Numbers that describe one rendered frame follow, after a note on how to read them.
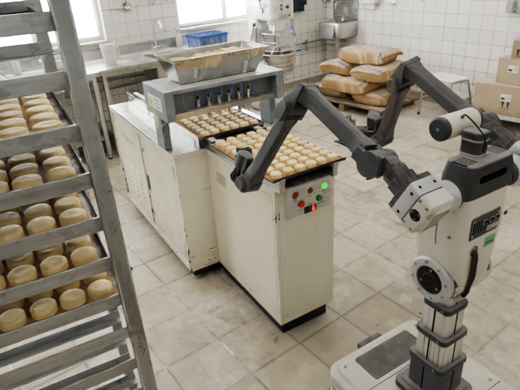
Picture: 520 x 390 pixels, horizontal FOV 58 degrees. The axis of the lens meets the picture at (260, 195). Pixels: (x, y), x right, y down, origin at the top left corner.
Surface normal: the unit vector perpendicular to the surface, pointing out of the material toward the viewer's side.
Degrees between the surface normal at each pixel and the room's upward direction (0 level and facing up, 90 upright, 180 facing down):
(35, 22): 90
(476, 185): 90
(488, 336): 0
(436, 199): 30
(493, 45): 90
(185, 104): 90
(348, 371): 0
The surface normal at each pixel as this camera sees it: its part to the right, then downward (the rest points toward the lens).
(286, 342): -0.06, -0.89
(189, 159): 0.52, 0.36
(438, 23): -0.79, 0.32
